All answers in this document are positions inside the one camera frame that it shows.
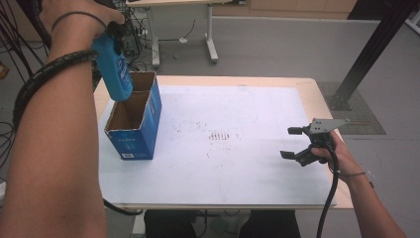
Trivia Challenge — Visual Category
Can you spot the grey grid floor mat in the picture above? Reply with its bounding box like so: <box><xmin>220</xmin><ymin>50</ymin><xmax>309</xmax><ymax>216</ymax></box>
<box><xmin>318</xmin><ymin>81</ymin><xmax>387</xmax><ymax>136</ymax></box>

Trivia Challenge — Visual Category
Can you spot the white table mat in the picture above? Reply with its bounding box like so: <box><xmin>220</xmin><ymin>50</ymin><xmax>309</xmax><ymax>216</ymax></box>
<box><xmin>98</xmin><ymin>84</ymin><xmax>337</xmax><ymax>206</ymax></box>

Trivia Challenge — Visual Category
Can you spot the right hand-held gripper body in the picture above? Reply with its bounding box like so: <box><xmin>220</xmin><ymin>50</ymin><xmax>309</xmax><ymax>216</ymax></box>
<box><xmin>295</xmin><ymin>117</ymin><xmax>351</xmax><ymax>168</ymax></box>

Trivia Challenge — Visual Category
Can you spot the blue cardboard box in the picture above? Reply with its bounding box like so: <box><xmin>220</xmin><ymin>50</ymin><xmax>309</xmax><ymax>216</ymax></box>
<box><xmin>104</xmin><ymin>70</ymin><xmax>163</xmax><ymax>162</ymax></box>

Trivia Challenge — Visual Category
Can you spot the person's right hand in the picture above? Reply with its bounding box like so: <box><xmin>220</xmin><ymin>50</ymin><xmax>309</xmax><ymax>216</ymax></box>
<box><xmin>310</xmin><ymin>131</ymin><xmax>367</xmax><ymax>183</ymax></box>

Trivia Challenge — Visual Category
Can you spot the light wooden table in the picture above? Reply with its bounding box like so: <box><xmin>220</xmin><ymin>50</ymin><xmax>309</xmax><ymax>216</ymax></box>
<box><xmin>93</xmin><ymin>74</ymin><xmax>355</xmax><ymax>210</ymax></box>

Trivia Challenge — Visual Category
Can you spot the person's left hand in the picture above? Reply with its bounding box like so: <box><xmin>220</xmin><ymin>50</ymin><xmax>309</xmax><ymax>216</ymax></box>
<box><xmin>39</xmin><ymin>0</ymin><xmax>126</xmax><ymax>32</ymax></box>

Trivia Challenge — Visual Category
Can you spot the blue liquid bottle white cap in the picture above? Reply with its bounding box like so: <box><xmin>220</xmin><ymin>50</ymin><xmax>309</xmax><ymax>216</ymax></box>
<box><xmin>91</xmin><ymin>32</ymin><xmax>135</xmax><ymax>102</ymax></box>

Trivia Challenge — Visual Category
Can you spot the person's right leg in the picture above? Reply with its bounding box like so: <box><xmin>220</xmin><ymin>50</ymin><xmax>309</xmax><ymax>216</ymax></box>
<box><xmin>238</xmin><ymin>209</ymin><xmax>302</xmax><ymax>238</ymax></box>

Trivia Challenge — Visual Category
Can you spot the black slanted metal post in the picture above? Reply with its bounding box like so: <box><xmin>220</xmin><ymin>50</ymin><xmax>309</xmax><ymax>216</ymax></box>
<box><xmin>15</xmin><ymin>0</ymin><xmax>51</xmax><ymax>51</ymax></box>

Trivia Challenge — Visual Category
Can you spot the black metal stand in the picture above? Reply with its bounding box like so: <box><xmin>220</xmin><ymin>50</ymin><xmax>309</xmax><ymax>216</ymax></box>
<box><xmin>326</xmin><ymin>0</ymin><xmax>420</xmax><ymax>112</ymax></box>

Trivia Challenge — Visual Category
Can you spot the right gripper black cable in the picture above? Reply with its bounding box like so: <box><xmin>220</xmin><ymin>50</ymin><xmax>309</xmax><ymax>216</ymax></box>
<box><xmin>315</xmin><ymin>142</ymin><xmax>342</xmax><ymax>238</ymax></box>

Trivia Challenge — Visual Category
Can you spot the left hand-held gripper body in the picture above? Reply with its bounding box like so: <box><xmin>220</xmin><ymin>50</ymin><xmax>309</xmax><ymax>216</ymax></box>
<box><xmin>104</xmin><ymin>21</ymin><xmax>134</xmax><ymax>42</ymax></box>

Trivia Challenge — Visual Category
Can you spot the black left wrist band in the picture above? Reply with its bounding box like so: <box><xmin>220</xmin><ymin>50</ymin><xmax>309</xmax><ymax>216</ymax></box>
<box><xmin>51</xmin><ymin>11</ymin><xmax>108</xmax><ymax>33</ymax></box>

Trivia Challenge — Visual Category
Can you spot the black computer tower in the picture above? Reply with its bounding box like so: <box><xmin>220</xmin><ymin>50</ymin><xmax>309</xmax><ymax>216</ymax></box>
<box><xmin>122</xmin><ymin>9</ymin><xmax>142</xmax><ymax>60</ymax></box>

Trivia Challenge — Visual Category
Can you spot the person's leg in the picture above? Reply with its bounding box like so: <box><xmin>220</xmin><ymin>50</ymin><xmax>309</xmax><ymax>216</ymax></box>
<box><xmin>144</xmin><ymin>209</ymin><xmax>199</xmax><ymax>238</ymax></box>
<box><xmin>238</xmin><ymin>209</ymin><xmax>302</xmax><ymax>238</ymax></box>

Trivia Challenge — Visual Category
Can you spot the black wrist band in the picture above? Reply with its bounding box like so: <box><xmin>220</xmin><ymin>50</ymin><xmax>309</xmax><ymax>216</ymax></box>
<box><xmin>51</xmin><ymin>11</ymin><xmax>108</xmax><ymax>33</ymax></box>
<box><xmin>336</xmin><ymin>171</ymin><xmax>368</xmax><ymax>179</ymax></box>

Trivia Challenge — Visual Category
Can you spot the tangle of black floor cables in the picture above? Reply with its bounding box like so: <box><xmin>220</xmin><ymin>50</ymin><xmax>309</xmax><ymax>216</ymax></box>
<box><xmin>0</xmin><ymin>0</ymin><xmax>51</xmax><ymax>170</ymax></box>

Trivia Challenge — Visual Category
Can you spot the black right wrist band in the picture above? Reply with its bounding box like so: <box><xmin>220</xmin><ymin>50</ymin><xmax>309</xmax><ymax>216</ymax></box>
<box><xmin>336</xmin><ymin>171</ymin><xmax>368</xmax><ymax>179</ymax></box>

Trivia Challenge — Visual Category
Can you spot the person's left leg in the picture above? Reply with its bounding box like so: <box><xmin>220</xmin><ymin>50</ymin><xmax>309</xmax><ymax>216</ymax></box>
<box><xmin>144</xmin><ymin>209</ymin><xmax>199</xmax><ymax>238</ymax></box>

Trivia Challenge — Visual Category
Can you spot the white desk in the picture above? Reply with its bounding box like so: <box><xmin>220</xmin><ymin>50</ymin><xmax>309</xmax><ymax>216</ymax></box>
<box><xmin>125</xmin><ymin>0</ymin><xmax>247</xmax><ymax>69</ymax></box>

